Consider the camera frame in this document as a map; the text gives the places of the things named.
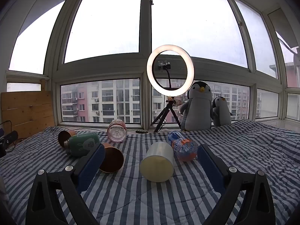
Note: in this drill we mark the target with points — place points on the green bottle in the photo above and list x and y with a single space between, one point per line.
82 144

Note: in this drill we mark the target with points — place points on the large penguin plush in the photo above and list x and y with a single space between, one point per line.
198 107

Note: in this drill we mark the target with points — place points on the black tripod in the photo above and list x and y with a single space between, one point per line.
164 116

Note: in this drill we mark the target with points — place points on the small brown cup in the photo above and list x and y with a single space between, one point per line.
65 137

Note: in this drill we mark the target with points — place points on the copper metal cup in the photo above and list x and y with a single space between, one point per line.
112 159

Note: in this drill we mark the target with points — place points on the striped blanket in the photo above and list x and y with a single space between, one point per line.
140 196

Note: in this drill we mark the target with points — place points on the black power strip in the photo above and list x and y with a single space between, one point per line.
141 131

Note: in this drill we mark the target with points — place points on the black device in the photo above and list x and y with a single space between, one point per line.
8 139

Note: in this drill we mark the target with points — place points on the pink transparent cup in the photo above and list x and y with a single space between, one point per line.
116 131

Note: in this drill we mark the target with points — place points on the wooden board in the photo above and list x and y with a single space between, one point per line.
25 112

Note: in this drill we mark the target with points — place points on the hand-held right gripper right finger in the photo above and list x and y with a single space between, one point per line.
212 168

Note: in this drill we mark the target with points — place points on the small penguin plush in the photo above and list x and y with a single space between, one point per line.
221 112

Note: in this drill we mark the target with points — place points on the white plastic cup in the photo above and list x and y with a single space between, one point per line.
157 163

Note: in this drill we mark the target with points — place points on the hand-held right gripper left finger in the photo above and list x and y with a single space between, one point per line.
90 166

